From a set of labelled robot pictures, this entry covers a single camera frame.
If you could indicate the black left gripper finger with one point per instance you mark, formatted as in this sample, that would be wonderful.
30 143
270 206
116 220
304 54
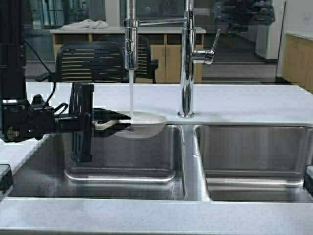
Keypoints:
110 128
104 115

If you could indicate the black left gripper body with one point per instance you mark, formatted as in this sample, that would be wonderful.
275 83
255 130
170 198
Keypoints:
78 121

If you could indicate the white frying pan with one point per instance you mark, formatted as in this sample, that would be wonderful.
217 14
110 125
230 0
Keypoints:
143 125

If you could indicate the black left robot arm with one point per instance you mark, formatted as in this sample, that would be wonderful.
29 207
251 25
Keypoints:
21 119

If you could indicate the black mesh office chair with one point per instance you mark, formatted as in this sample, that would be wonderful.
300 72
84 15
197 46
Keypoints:
102 61

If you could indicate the black left base corner block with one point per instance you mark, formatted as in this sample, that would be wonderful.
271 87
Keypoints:
6 180

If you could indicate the white crumpled cloth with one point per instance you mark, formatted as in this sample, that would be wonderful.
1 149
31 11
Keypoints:
88 23

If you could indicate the chrome pull-down kitchen faucet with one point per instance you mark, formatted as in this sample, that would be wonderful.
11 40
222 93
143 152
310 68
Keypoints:
189 54

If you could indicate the stainless steel double sink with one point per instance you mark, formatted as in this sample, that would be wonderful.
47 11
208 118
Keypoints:
233 163

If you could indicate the wooden shelf counter unit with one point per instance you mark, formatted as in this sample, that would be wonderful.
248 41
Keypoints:
159 48

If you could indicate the wooden cabinet at right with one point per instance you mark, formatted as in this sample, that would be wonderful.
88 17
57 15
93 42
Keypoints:
298 60

